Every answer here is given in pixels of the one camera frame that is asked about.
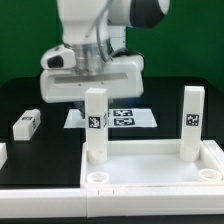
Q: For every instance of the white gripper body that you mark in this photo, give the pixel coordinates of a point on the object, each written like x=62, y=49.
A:
x=121, y=77

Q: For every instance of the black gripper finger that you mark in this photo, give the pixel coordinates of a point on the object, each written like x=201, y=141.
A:
x=81, y=107

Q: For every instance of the white desk top tray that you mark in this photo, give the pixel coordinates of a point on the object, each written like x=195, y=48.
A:
x=151, y=163

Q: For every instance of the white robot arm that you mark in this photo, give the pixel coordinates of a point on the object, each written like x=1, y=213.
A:
x=86, y=58

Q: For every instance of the white marker sheet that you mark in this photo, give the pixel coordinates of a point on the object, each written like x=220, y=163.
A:
x=118, y=118

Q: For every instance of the white left barrier block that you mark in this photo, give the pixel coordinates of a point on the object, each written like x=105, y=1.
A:
x=3, y=154

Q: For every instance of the white front barrier rail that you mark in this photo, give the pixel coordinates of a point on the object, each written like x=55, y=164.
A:
x=49, y=203

